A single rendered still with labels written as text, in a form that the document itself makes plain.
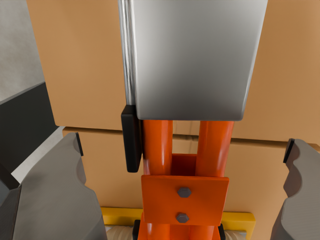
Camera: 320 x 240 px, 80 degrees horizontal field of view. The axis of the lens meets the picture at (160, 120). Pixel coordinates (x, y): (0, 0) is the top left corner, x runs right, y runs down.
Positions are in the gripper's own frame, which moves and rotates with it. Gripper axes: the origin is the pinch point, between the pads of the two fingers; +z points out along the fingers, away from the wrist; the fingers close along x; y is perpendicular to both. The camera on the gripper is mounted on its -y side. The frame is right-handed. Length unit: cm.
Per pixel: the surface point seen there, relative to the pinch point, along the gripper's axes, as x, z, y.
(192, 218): 1.2, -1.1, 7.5
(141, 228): -3.3, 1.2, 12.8
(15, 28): -91, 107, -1
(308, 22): 14.1, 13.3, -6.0
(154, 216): -1.8, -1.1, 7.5
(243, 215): 13.0, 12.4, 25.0
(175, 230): 0.1, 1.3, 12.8
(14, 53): -96, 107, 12
